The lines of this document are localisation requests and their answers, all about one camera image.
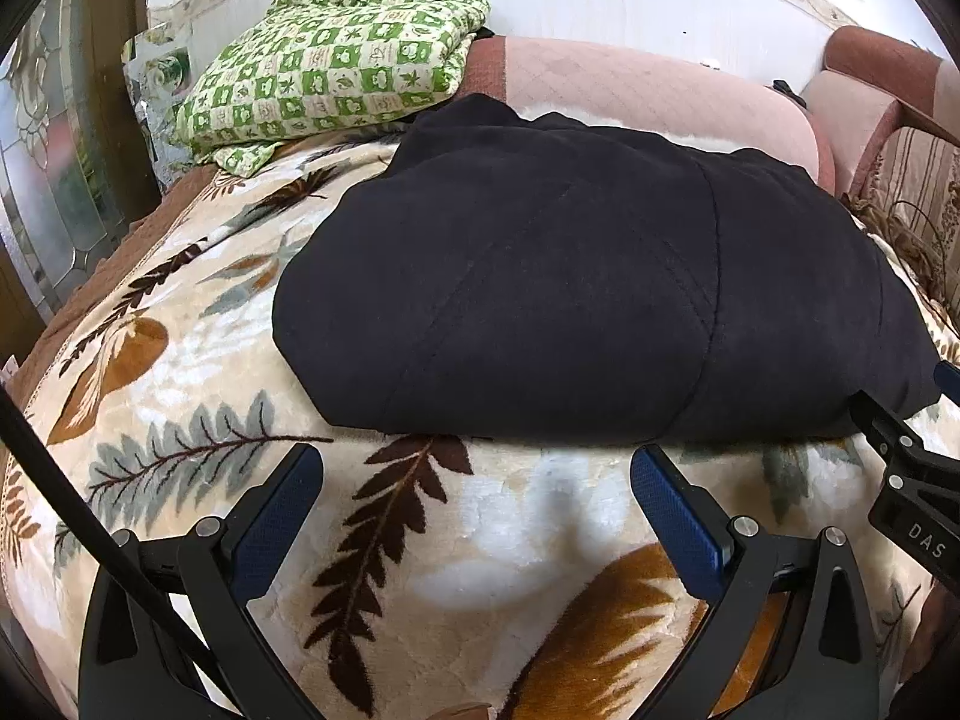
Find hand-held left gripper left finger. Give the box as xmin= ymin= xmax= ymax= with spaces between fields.
xmin=77 ymin=442 xmax=325 ymax=720

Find green checked cloth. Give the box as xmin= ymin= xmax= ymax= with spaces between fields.
xmin=171 ymin=0 xmax=492 ymax=175

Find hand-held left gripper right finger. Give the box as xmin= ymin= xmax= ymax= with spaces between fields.
xmin=630 ymin=444 xmax=882 ymax=720

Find pink armchair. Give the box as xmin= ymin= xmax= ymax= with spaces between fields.
xmin=799 ymin=25 xmax=960 ymax=203

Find pink quilted pillow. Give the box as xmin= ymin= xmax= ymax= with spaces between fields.
xmin=465 ymin=36 xmax=837 ymax=192

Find patterned glass door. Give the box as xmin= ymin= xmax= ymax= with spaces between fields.
xmin=0 ymin=0 xmax=162 ymax=320

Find black cable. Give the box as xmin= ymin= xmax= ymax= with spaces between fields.
xmin=0 ymin=388 xmax=226 ymax=698

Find leaf print blanket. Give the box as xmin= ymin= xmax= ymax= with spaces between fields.
xmin=0 ymin=131 xmax=960 ymax=720

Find black garment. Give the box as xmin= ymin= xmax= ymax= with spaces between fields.
xmin=271 ymin=94 xmax=942 ymax=445

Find brown fringed striped cloth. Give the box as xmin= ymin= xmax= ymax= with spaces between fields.
xmin=844 ymin=124 xmax=960 ymax=308

